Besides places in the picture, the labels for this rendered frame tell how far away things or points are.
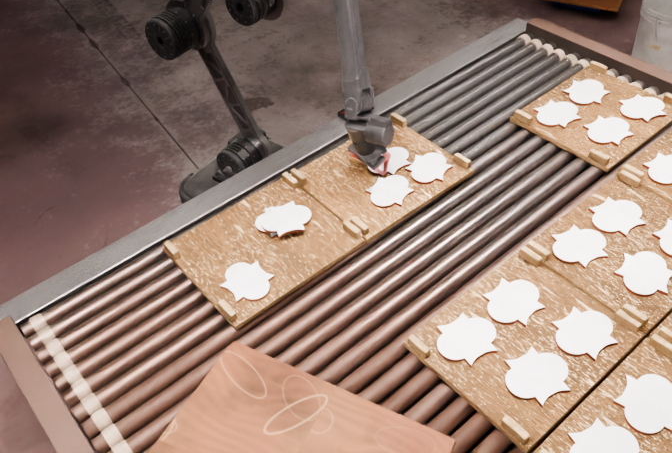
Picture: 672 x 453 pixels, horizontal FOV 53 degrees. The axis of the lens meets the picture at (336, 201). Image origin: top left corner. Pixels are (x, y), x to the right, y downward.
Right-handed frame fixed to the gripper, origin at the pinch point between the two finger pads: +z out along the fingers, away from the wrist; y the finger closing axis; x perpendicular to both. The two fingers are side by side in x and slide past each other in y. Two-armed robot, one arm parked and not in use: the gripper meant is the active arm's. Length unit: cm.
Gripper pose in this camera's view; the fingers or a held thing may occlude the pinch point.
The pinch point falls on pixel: (376, 167)
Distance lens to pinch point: 197.3
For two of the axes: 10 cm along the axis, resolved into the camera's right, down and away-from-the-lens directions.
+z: 3.3, 5.6, 7.6
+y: -6.4, -4.6, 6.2
